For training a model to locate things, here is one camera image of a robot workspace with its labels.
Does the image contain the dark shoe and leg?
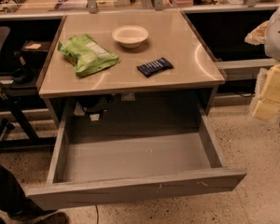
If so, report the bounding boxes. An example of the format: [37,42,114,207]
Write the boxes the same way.
[0,164,69,224]

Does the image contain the open grey top drawer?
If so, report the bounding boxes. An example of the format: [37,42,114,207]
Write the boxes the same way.
[28,103,246,209]

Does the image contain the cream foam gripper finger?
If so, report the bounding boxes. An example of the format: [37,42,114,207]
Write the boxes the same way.
[251,64,280,120]

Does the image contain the white paper bowl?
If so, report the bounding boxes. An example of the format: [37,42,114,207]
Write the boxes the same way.
[112,25,148,49]

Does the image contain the dark blue rxbar wrapper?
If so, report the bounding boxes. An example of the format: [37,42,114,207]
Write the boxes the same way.
[137,58,174,77]

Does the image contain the green snack bag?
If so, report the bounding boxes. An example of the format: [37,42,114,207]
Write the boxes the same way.
[57,34,119,77]

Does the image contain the grey cabinet with tan top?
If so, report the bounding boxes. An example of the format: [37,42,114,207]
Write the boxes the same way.
[37,10,225,124]

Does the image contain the black coiled tool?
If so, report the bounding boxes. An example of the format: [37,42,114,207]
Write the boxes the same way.
[3,0,27,12]

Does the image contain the black device under table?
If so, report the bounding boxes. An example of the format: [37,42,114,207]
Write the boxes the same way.
[77,94,113,115]

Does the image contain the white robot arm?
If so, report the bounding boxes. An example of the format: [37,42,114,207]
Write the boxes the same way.
[251,7,280,120]

